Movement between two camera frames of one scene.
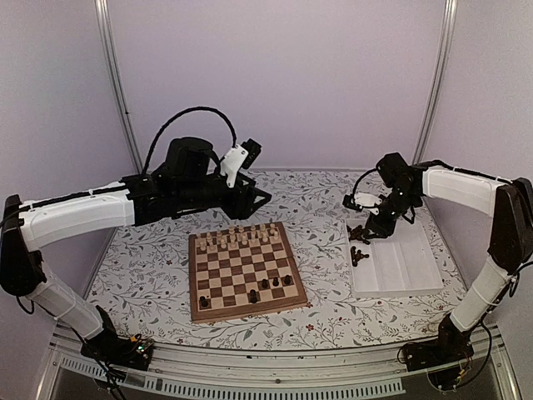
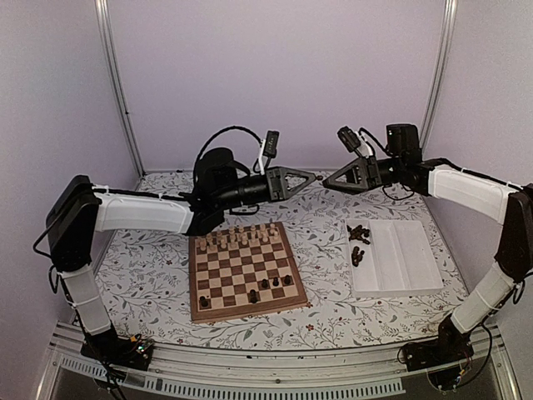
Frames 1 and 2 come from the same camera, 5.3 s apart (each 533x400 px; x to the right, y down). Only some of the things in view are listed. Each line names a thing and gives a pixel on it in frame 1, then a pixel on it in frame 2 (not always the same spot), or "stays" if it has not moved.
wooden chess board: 241,272 stays
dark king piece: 253,298 stays
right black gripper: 383,230 to 345,189
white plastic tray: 401,263 stays
